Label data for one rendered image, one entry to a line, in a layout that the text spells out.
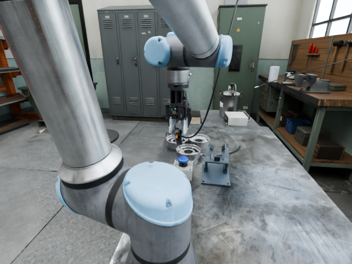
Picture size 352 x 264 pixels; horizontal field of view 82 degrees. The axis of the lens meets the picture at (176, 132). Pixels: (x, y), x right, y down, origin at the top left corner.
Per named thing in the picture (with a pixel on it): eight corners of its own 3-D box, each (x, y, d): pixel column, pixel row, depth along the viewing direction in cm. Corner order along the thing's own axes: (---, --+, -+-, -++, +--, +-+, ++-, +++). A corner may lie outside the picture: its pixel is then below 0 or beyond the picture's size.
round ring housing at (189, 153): (174, 162, 84) (174, 153, 82) (177, 151, 94) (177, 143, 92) (199, 164, 83) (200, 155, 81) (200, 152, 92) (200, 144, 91)
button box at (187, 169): (174, 169, 79) (174, 158, 77) (193, 171, 78) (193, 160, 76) (171, 182, 71) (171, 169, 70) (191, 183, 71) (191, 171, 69)
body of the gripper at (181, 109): (164, 121, 68) (163, 85, 64) (169, 114, 76) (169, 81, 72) (186, 122, 67) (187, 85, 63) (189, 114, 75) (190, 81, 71)
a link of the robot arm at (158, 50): (179, 33, 47) (195, 36, 56) (139, 35, 51) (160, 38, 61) (179, 69, 50) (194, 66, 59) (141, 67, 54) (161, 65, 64)
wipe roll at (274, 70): (266, 80, 279) (268, 65, 271) (275, 81, 277) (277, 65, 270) (268, 81, 268) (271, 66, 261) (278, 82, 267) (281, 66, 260)
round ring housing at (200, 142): (208, 141, 104) (208, 133, 102) (210, 150, 94) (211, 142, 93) (187, 141, 104) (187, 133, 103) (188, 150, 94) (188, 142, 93)
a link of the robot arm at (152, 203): (175, 276, 32) (175, 208, 27) (109, 244, 37) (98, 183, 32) (199, 222, 42) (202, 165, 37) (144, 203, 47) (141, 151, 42)
